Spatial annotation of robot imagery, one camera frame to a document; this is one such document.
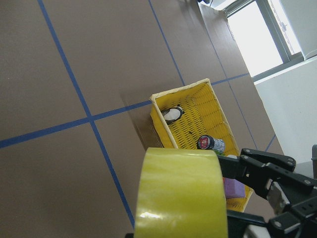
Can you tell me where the panda toy figure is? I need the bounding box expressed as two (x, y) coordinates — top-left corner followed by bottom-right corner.
(161, 105), (185, 125)

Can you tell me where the yellow woven basket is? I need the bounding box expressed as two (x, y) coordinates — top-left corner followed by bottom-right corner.
(149, 78), (255, 213)

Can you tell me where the purple foam block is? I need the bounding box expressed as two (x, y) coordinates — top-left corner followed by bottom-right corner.
(224, 178), (246, 199)

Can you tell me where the yellow-green tape roll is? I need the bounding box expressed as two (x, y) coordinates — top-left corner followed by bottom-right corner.
(134, 148), (228, 238)

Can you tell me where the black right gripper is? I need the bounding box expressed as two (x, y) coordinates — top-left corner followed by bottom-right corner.
(218, 148), (317, 238)

